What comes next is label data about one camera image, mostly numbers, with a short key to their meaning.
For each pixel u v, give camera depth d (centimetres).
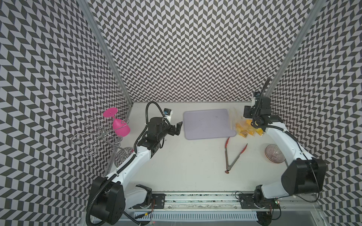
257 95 71
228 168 83
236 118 98
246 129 96
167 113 69
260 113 62
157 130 62
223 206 72
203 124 106
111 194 39
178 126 73
